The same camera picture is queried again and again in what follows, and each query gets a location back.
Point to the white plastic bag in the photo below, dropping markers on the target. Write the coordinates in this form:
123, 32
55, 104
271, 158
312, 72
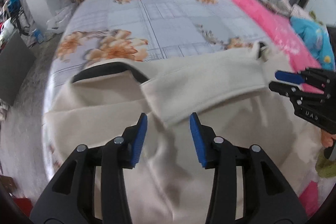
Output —
60, 20

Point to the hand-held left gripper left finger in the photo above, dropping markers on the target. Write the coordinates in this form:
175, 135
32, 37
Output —
137, 140

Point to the beige zip jacket black trim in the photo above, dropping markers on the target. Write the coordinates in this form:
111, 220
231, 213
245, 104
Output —
210, 77

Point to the pile of clothes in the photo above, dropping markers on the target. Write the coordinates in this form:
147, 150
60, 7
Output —
13, 14

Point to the blue white package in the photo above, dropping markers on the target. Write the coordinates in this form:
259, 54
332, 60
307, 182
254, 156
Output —
38, 35

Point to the floral plastic table cover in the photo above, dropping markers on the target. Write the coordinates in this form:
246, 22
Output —
170, 16

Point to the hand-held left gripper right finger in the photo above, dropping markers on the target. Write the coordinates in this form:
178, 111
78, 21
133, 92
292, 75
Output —
197, 140

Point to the blue floral quilt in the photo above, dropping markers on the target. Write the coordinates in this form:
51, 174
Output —
309, 32

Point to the grey board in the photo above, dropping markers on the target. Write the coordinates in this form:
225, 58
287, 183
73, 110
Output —
15, 69

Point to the pink floral blanket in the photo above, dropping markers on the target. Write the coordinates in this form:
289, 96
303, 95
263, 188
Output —
262, 11

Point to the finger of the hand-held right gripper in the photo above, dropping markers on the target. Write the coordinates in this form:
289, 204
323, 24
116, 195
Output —
288, 76
283, 88

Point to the person's right hand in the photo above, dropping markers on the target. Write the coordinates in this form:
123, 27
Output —
328, 140

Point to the red object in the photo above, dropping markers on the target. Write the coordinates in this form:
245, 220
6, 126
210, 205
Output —
23, 204

